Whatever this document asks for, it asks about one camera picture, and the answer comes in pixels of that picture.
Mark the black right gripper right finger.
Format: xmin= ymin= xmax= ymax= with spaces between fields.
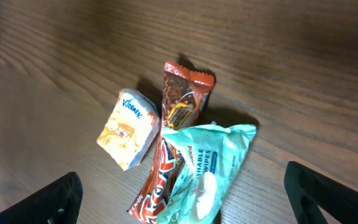
xmin=284 ymin=161 xmax=358 ymax=224

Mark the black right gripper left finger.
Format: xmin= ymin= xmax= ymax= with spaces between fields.
xmin=0 ymin=172 xmax=83 ymax=224

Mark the orange Kleenex tissue pack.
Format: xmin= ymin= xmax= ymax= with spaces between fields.
xmin=97 ymin=88 xmax=160 ymax=170

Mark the mint green wipes pack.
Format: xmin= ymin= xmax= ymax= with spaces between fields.
xmin=157 ymin=124 xmax=257 ymax=223

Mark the red orange snack bar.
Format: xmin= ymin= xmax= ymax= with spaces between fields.
xmin=126 ymin=60 xmax=216 ymax=224

